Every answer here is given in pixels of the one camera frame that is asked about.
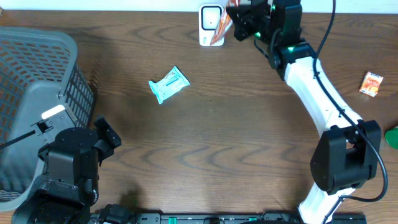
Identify red chocolate bar wrapper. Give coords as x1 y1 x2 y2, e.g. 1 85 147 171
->
210 0 240 46

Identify teal snack packet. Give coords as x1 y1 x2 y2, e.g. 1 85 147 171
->
149 66 190 105

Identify orange snack sachet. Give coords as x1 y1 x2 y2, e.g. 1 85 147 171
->
359 72 384 97

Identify green lid jar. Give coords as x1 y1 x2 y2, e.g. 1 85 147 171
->
384 126 398 149

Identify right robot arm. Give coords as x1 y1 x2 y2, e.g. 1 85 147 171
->
226 0 386 223

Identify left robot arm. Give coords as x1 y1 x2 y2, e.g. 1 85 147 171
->
11 116 136 224

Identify white barcode scanner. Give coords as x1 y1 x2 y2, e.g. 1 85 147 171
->
198 4 224 47

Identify grey plastic shopping basket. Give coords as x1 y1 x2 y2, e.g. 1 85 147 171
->
1 27 95 212

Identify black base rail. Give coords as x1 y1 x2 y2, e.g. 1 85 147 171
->
90 212 368 224

